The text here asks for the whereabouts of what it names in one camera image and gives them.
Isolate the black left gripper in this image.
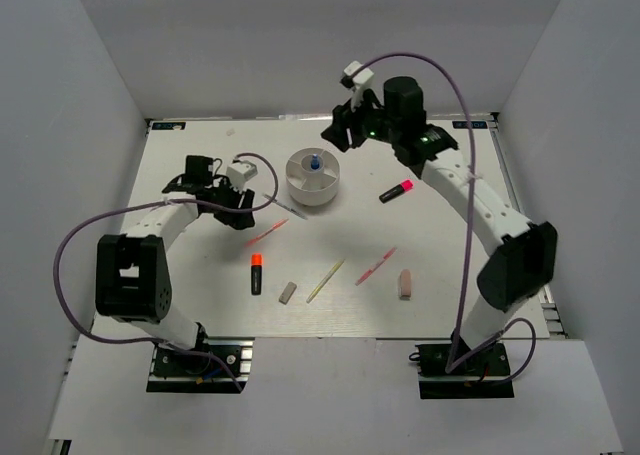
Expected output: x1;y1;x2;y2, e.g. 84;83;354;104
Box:
205;176;256;231

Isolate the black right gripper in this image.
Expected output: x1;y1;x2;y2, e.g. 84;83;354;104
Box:
322;86;401;153

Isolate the clear grey pen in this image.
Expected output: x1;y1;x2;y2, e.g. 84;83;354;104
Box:
262;193;308;220

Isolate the slim orange-red highlighter pen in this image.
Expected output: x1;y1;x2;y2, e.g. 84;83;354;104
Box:
245;218;289;247

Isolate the small blue-capped clear bottle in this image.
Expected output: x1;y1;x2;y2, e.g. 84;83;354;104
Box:
310;154;321;171

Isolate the black highlighter orange cap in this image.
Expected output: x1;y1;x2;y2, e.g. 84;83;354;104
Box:
250;253;263;295

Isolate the black highlighter pink cap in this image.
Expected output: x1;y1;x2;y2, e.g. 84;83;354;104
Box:
379;179;413;204

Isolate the slim yellow highlighter pen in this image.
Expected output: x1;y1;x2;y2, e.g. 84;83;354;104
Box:
306;259;346;304

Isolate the slim pink highlighter pen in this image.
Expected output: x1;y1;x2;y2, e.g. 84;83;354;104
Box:
355;246;397;286

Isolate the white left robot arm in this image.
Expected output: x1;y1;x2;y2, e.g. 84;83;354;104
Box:
95;155;257;374

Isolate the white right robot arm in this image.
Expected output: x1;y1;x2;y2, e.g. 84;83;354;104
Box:
321;72;558;374

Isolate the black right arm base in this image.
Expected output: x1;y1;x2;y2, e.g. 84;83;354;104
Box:
408;343;514;400

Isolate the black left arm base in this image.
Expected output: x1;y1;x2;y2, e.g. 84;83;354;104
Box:
146;339;254;394

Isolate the white round divided organizer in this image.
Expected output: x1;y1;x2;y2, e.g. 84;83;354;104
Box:
285;148;340;207

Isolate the grey eraser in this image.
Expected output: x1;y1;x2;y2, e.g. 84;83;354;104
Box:
278;282;297;305

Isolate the right blue table label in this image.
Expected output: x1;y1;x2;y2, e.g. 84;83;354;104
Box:
452;120;488;130

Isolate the blue table label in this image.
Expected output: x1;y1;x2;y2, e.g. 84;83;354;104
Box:
452;120;488;130
151;122;186;131

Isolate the left blue table label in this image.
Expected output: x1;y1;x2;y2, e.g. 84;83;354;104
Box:
151;122;186;131

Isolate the pink eraser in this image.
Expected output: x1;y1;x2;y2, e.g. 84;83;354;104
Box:
398;269;412;300

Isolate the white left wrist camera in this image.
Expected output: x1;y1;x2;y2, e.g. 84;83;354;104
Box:
225;160;258;193

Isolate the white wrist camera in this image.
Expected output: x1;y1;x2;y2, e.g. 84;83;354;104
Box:
340;61;374;112
225;160;258;193

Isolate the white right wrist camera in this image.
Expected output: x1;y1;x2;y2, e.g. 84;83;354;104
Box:
340;61;374;112

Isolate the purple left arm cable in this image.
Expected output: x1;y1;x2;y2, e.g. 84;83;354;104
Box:
52;151;279;393

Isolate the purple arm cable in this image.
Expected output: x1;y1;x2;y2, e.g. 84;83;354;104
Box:
357;51;538;388
52;151;279;393

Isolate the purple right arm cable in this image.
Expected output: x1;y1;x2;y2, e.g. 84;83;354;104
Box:
357;51;538;388

